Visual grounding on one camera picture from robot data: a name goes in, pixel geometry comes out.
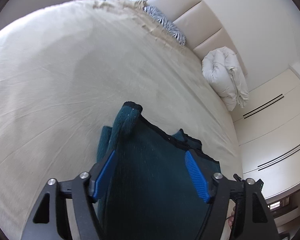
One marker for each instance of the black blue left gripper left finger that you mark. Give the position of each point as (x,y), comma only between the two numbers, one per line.
(49,217)

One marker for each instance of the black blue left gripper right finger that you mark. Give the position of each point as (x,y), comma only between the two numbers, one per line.
(214,189)

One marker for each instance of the dark teal knit sweater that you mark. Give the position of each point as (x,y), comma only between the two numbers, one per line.
(151,195)

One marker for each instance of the person right hand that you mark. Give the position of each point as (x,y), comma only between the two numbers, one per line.
(231,218)

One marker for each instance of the beige bed sheet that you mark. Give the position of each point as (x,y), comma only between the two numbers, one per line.
(66,70)

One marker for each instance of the white rolled duvet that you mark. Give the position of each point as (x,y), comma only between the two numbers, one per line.
(222,71)

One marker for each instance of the cream padded headboard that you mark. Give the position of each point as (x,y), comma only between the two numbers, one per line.
(203,30)

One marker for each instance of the zebra print pillow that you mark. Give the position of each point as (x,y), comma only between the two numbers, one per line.
(168,25)

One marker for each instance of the cream wardrobe with black handles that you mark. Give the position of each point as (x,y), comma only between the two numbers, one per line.
(268,133)

